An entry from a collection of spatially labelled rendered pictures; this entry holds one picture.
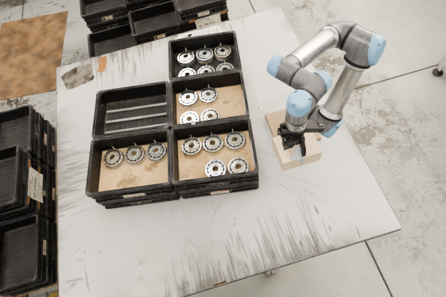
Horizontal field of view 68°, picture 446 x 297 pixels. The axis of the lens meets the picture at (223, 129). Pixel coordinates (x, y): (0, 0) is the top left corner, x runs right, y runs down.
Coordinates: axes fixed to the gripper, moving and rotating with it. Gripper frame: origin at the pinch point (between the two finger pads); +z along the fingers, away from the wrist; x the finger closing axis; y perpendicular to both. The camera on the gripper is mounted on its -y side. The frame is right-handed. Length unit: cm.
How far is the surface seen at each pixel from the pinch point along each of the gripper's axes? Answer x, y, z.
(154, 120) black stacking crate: -50, 59, 27
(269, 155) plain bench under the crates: -17.5, 5.1, 39.7
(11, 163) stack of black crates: -73, 161, 60
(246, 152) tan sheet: -17.0, 17.2, 26.6
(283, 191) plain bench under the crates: 3.3, 4.8, 39.7
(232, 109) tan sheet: -43, 17, 27
